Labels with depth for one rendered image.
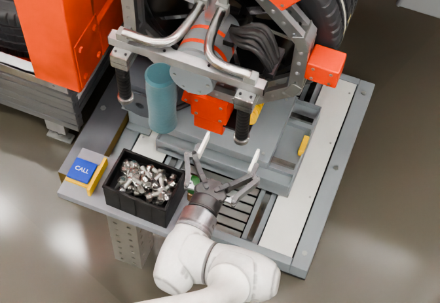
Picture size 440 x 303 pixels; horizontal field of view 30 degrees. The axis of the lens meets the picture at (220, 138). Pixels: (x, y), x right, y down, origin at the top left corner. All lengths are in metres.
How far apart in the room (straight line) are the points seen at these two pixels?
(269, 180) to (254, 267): 1.00
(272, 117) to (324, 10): 0.81
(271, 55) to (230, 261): 0.53
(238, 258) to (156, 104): 0.69
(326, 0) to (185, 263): 0.76
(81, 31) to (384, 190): 1.27
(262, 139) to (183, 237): 0.97
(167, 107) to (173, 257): 0.63
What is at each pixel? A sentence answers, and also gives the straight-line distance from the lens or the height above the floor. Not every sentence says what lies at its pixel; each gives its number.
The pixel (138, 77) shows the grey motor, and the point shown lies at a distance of 2.71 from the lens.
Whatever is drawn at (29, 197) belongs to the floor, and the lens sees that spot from 2.99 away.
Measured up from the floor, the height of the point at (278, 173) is 0.15.
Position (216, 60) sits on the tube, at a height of 1.01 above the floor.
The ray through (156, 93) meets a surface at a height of 0.70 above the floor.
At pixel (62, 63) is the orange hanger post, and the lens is 2.46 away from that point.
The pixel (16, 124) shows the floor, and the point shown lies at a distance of 3.15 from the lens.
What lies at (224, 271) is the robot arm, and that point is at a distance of 1.80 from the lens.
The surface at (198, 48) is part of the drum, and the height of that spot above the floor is 0.92.
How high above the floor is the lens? 2.60
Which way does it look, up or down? 58 degrees down
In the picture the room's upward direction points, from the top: 3 degrees clockwise
